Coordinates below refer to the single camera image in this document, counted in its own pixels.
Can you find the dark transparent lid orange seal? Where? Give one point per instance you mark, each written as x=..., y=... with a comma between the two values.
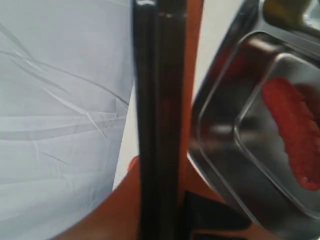
x=165, y=37

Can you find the red toy sausage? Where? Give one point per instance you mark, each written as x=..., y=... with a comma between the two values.
x=298, y=129

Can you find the steel two-compartment lunch box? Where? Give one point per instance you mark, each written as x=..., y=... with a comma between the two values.
x=234, y=140

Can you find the blue-grey backdrop cloth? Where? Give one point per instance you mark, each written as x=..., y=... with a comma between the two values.
x=66, y=77

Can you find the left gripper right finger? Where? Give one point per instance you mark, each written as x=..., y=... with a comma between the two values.
x=207, y=217

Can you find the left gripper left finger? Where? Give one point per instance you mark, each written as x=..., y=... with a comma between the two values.
x=117, y=217

